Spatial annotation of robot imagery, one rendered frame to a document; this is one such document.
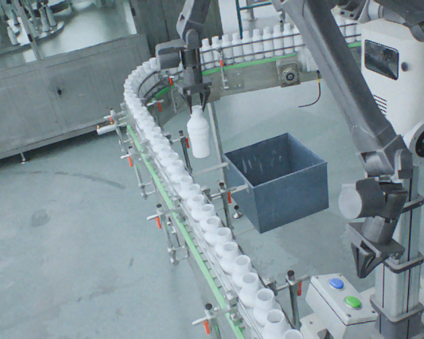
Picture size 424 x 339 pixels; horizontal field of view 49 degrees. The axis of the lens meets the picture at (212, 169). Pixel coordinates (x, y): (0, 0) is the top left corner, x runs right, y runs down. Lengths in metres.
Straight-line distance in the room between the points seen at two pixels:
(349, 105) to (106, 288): 2.27
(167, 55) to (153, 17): 5.02
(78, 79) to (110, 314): 2.36
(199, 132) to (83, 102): 3.10
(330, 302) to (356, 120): 0.40
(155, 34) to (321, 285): 5.59
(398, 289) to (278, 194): 0.54
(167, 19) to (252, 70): 3.71
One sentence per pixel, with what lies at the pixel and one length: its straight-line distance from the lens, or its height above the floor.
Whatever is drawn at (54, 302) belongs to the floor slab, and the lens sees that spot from 2.99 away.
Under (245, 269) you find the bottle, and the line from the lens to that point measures 1.08.
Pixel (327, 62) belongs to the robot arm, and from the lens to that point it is 0.85.
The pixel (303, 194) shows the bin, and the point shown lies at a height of 0.84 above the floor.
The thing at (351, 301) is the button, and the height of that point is 1.12.
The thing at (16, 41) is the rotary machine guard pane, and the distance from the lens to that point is 4.35.
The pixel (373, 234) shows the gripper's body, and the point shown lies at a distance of 0.93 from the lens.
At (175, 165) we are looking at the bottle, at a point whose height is 1.15.
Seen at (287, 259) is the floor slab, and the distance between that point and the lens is 2.78.
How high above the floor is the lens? 1.89
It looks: 31 degrees down
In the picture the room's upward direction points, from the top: 11 degrees counter-clockwise
